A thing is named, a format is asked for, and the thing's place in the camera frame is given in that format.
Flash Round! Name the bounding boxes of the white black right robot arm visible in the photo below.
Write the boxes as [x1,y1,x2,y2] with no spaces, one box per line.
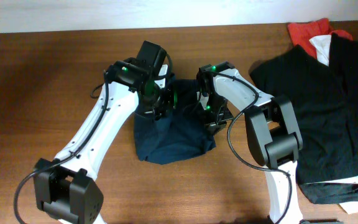
[196,62,303,223]

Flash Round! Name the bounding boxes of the white garment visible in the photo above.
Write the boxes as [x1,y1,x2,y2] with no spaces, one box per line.
[309,35,331,66]

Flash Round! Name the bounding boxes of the black t-shirt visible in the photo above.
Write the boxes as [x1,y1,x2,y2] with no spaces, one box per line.
[250,34,358,204]

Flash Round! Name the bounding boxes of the dark blue shorts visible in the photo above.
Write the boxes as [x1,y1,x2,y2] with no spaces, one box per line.
[134,80,216,165]

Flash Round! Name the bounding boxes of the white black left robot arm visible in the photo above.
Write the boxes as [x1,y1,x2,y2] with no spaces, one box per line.
[33,58,175,223]

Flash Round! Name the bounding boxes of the red garment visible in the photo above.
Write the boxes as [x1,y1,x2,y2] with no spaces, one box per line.
[287,18,353,58]

